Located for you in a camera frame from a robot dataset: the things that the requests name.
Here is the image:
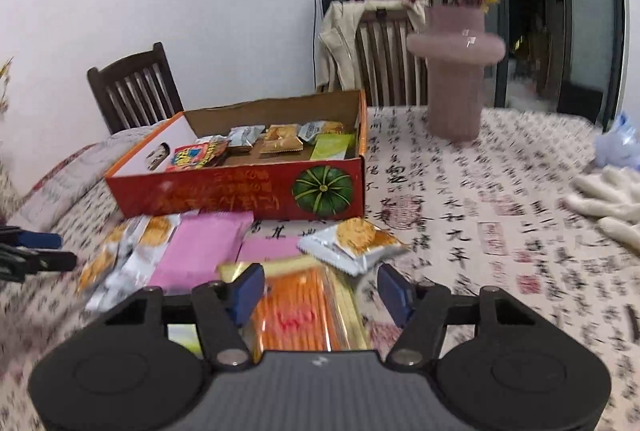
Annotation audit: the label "pink glass vase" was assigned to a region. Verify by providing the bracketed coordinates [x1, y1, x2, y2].
[407, 5, 506, 143]

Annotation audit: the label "dark wooden chair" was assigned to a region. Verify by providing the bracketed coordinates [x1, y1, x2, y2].
[87, 42, 183, 134]

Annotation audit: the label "cracker packet on table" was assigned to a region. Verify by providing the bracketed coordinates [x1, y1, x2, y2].
[297, 217, 409, 276]

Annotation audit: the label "blue plastic bag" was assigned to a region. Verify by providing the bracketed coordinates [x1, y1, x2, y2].
[594, 112, 640, 171]

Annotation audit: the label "orange biscuit stick packet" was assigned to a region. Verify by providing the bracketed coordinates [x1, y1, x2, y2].
[244, 255, 370, 361]

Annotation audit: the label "silver snack packet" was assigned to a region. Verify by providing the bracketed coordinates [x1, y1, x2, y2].
[297, 120, 345, 145]

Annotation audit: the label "red colourful snack packet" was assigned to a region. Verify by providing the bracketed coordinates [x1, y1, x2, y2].
[165, 135, 229, 172]

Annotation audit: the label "white snack packet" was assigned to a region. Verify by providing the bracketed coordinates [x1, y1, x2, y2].
[227, 125, 265, 152]

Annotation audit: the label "wooden chair with jacket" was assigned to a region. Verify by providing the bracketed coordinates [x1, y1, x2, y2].
[355, 8, 427, 107]

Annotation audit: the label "calligraphy print tablecloth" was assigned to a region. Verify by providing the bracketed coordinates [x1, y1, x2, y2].
[1, 107, 639, 430]

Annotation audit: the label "white knit gloves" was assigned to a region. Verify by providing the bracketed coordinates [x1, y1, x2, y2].
[562, 165, 640, 255]

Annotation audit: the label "pink patterned folded blanket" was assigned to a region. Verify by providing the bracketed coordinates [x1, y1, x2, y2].
[9, 126, 152, 232]

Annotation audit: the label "green snack packet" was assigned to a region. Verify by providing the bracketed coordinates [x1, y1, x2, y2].
[310, 133, 355, 161]

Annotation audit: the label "patterned vase with flowers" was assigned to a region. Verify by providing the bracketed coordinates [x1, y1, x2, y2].
[0, 57, 13, 114]

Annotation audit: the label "cracker packet near box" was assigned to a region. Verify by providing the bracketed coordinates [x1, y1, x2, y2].
[76, 214, 181, 313]

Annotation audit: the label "orange cardboard snack box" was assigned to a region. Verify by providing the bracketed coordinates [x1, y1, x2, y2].
[105, 91, 368, 221]

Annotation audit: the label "yellow cracker snack packet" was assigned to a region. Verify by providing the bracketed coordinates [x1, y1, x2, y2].
[260, 124, 304, 154]

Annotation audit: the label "beige jacket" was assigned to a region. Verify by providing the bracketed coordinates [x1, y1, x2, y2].
[316, 0, 428, 91]

